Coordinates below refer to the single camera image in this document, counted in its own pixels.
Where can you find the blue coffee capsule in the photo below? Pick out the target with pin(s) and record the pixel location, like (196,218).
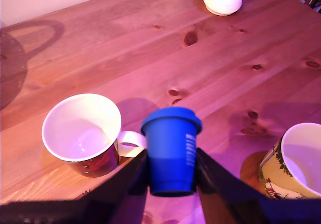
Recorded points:
(170,153)

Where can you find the red patterned mug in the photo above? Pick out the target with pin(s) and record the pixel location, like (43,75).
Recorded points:
(80,131)

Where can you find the yellow cartoon print mug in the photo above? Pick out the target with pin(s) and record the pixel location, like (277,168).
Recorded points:
(298,163)

